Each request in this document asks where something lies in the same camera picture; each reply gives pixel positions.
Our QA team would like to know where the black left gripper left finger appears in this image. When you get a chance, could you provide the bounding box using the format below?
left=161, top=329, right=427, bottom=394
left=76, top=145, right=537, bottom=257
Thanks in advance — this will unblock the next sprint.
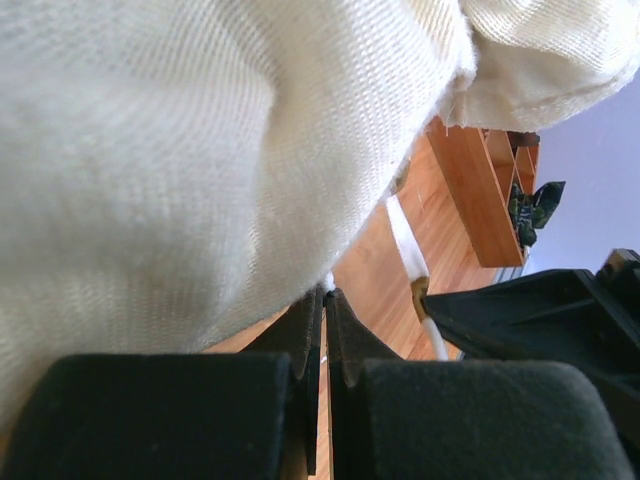
left=1, top=290, right=323, bottom=479

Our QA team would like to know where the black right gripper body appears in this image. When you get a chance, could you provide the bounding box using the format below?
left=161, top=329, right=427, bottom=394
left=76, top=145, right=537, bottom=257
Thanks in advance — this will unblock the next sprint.
left=596, top=248, right=640, bottom=320

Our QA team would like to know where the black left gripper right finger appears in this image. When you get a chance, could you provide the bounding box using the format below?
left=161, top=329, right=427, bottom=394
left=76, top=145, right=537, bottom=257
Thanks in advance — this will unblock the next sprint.
left=325, top=292, right=638, bottom=479

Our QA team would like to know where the large bear print cushion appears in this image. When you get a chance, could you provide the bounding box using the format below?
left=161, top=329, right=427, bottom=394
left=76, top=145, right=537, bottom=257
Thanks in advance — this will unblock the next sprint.
left=1, top=1, right=639, bottom=429

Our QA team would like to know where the dark rolled fabric item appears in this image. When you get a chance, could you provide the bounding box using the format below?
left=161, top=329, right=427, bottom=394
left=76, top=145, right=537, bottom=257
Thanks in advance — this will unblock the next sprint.
left=507, top=181, right=566, bottom=250

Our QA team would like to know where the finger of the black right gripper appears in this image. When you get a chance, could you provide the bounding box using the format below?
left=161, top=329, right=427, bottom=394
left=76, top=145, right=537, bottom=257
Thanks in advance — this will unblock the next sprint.
left=422, top=269, right=639, bottom=399

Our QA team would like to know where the wooden compartment tray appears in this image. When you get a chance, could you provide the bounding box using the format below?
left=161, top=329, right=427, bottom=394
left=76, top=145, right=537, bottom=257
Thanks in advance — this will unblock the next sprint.
left=426, top=118, right=540, bottom=268

